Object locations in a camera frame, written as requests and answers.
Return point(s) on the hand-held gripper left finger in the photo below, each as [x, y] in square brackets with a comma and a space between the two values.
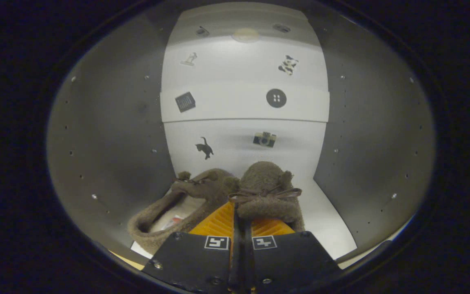
[237, 261]

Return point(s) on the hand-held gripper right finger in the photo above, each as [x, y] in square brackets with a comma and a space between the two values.
[248, 261]

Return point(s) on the brown fuzzy shoe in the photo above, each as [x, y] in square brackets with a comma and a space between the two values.
[202, 185]
[265, 179]

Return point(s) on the grey shoe cabinet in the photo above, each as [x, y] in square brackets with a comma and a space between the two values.
[108, 122]

